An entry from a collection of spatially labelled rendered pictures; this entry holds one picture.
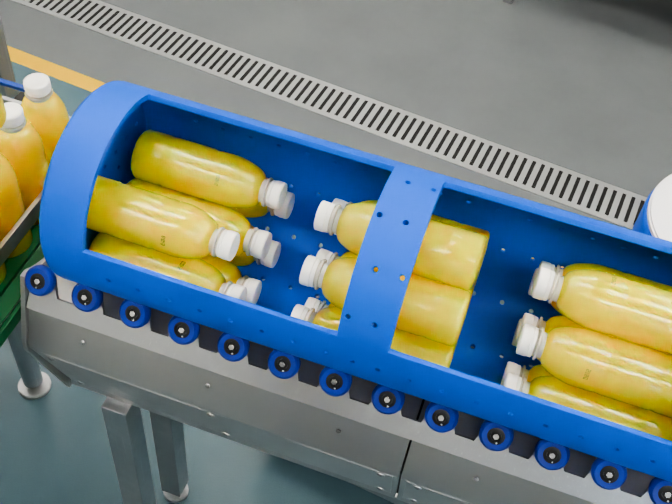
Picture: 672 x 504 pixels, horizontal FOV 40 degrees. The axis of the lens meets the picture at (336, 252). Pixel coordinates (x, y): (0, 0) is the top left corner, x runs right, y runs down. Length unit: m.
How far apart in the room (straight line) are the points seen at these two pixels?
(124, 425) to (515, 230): 0.77
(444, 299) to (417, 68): 2.25
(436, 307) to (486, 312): 0.23
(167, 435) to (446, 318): 0.96
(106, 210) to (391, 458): 0.52
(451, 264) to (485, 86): 2.22
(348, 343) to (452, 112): 2.12
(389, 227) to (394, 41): 2.38
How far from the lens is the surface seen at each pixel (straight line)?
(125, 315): 1.32
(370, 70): 3.27
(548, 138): 3.15
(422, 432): 1.27
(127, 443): 1.71
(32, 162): 1.44
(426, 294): 1.12
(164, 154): 1.26
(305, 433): 1.33
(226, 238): 1.17
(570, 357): 1.12
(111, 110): 1.20
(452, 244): 1.11
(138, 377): 1.39
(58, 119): 1.47
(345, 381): 1.24
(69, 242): 1.19
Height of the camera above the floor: 2.01
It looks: 49 degrees down
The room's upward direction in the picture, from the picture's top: 7 degrees clockwise
